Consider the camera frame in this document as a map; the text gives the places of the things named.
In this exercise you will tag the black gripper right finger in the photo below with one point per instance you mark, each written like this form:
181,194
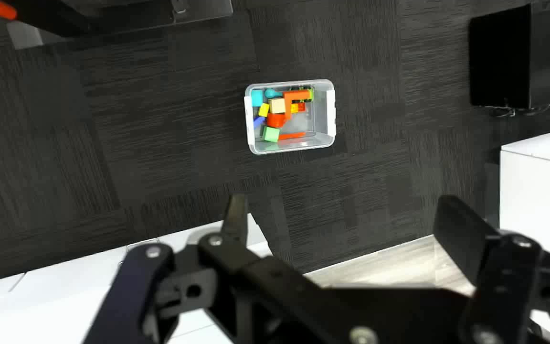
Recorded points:
468,236

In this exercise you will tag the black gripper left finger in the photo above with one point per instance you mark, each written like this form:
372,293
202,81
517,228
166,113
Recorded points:
235,220

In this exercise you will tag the white counter cabinet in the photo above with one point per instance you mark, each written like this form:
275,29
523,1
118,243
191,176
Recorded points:
538,192

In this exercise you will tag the black box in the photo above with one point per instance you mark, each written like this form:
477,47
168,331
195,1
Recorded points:
500,58

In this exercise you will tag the green toy block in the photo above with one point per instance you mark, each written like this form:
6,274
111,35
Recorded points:
269,134

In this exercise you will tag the flat orange toy block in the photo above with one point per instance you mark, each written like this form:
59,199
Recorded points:
290,136

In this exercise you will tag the red toy block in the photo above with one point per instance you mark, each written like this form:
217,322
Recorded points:
279,119

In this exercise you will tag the small yellow toy block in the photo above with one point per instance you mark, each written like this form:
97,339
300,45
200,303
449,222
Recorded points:
263,110

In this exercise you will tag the cream toy block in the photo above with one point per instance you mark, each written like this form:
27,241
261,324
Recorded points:
277,106

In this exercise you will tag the teal toy block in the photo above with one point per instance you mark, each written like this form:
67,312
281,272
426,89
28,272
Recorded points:
258,96

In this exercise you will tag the large orange toy block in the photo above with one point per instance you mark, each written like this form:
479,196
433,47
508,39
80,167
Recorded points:
296,98

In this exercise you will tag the grey metal plate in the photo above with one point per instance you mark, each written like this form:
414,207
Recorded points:
122,16

